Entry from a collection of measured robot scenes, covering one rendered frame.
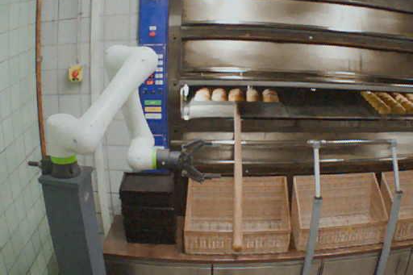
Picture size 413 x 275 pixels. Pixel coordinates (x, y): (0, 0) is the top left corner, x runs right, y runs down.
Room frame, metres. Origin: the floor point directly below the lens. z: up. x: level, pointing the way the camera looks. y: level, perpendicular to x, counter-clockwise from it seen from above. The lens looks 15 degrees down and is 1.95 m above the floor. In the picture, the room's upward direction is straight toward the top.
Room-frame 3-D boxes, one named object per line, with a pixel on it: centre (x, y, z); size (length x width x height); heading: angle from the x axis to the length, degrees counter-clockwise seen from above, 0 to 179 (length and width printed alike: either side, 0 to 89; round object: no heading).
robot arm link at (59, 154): (1.91, 0.58, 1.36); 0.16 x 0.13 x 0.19; 51
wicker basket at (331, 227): (2.55, -0.77, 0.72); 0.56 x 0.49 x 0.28; 88
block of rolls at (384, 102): (3.24, -1.36, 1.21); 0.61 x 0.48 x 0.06; 178
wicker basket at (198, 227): (2.57, -0.17, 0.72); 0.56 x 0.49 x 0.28; 88
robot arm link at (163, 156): (2.17, 0.18, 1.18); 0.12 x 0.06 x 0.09; 177
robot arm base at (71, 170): (1.93, 0.64, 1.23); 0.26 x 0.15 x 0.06; 84
